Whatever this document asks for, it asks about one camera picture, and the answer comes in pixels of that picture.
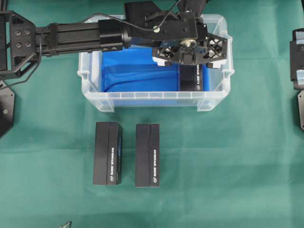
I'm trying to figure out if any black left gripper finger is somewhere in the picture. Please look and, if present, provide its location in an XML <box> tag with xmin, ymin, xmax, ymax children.
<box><xmin>203</xmin><ymin>33</ymin><xmax>228</xmax><ymax>69</ymax></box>
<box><xmin>152</xmin><ymin>41</ymin><xmax>181</xmax><ymax>67</ymax></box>

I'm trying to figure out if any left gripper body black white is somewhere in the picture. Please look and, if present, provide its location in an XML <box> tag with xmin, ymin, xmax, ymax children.
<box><xmin>169</xmin><ymin>11</ymin><xmax>208</xmax><ymax>65</ymax></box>

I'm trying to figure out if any black camera box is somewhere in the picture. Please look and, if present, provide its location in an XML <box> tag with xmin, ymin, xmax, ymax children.
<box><xmin>135</xmin><ymin>124</ymin><xmax>160</xmax><ymax>188</ymax></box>
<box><xmin>179</xmin><ymin>65</ymin><xmax>203</xmax><ymax>92</ymax></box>
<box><xmin>93</xmin><ymin>122</ymin><xmax>123</xmax><ymax>185</ymax></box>

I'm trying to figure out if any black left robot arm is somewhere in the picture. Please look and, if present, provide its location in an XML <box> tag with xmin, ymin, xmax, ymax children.
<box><xmin>0</xmin><ymin>0</ymin><xmax>228</xmax><ymax>80</ymax></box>

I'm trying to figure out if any clear plastic storage case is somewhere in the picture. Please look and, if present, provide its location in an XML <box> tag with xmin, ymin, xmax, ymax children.
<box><xmin>77</xmin><ymin>14</ymin><xmax>235</xmax><ymax>113</ymax></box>

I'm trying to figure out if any blue cloth liner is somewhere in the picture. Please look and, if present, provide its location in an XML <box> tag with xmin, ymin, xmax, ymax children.
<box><xmin>99</xmin><ymin>47</ymin><xmax>210</xmax><ymax>93</ymax></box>

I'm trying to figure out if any green table cloth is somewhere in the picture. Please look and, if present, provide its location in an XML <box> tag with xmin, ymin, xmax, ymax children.
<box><xmin>0</xmin><ymin>0</ymin><xmax>304</xmax><ymax>228</ymax></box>

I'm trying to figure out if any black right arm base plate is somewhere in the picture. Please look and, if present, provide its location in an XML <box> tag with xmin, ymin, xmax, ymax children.
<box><xmin>297</xmin><ymin>90</ymin><xmax>304</xmax><ymax>130</ymax></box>

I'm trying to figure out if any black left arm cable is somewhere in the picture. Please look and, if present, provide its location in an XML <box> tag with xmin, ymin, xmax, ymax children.
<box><xmin>0</xmin><ymin>0</ymin><xmax>188</xmax><ymax>88</ymax></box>

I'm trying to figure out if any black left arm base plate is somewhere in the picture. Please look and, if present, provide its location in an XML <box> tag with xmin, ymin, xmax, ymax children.
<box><xmin>0</xmin><ymin>80</ymin><xmax>15</xmax><ymax>137</ymax></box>

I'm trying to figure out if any thin metal wire hook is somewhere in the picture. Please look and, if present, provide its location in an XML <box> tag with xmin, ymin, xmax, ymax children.
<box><xmin>59</xmin><ymin>221</ymin><xmax>72</xmax><ymax>228</ymax></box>

